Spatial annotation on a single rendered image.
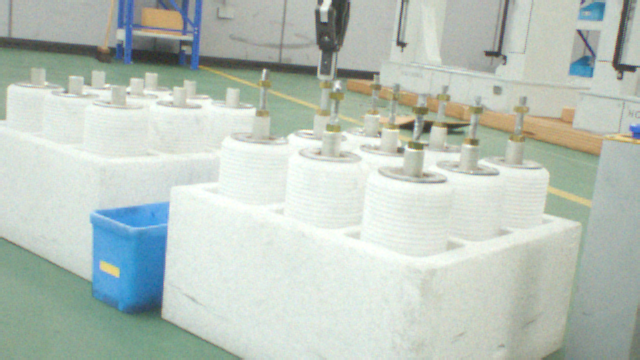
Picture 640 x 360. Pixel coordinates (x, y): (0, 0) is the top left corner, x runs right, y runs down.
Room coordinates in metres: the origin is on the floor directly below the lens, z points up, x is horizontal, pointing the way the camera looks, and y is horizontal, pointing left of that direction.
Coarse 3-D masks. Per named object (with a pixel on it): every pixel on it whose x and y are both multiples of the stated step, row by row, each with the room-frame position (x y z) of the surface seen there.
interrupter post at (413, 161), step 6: (408, 150) 0.80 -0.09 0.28; (414, 150) 0.80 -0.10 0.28; (420, 150) 0.80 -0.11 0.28; (408, 156) 0.80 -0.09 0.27; (414, 156) 0.79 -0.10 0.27; (420, 156) 0.80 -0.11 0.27; (408, 162) 0.80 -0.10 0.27; (414, 162) 0.79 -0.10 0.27; (420, 162) 0.80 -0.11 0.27; (402, 168) 0.81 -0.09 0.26; (408, 168) 0.80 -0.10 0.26; (414, 168) 0.79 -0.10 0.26; (420, 168) 0.80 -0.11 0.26; (402, 174) 0.80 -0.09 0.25; (408, 174) 0.80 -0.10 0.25; (414, 174) 0.79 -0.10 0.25; (420, 174) 0.80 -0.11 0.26
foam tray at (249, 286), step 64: (192, 192) 0.92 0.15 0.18; (192, 256) 0.91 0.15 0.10; (256, 256) 0.84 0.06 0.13; (320, 256) 0.78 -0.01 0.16; (384, 256) 0.73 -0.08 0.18; (448, 256) 0.75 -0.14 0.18; (512, 256) 0.84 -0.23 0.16; (576, 256) 0.99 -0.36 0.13; (192, 320) 0.90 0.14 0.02; (256, 320) 0.83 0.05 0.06; (320, 320) 0.77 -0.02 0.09; (384, 320) 0.72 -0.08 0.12; (448, 320) 0.74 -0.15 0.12; (512, 320) 0.86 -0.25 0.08
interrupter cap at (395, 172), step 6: (378, 168) 0.81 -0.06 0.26; (384, 168) 0.82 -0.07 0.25; (390, 168) 0.82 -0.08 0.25; (396, 168) 0.83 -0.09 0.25; (384, 174) 0.79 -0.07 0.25; (390, 174) 0.78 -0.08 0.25; (396, 174) 0.79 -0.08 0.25; (426, 174) 0.82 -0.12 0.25; (432, 174) 0.81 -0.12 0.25; (438, 174) 0.82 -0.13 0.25; (402, 180) 0.77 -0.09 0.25; (408, 180) 0.77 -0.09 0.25; (414, 180) 0.77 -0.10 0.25; (420, 180) 0.77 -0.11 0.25; (426, 180) 0.77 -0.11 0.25; (432, 180) 0.77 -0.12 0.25; (438, 180) 0.78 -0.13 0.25; (444, 180) 0.79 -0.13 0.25
